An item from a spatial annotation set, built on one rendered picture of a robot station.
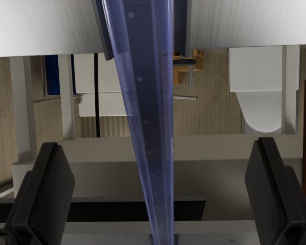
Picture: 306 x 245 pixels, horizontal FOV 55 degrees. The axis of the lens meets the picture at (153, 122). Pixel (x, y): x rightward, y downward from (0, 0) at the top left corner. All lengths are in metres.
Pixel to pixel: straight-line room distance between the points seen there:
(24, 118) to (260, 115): 2.81
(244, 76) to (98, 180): 2.70
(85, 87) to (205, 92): 4.19
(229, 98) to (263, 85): 4.65
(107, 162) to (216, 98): 7.26
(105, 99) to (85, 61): 0.60
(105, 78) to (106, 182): 3.62
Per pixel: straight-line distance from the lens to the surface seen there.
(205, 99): 7.81
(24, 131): 0.66
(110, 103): 4.30
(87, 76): 4.31
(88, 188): 0.63
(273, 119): 3.26
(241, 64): 3.21
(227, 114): 7.84
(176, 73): 7.20
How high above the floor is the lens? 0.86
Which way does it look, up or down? 6 degrees up
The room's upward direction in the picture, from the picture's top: 178 degrees clockwise
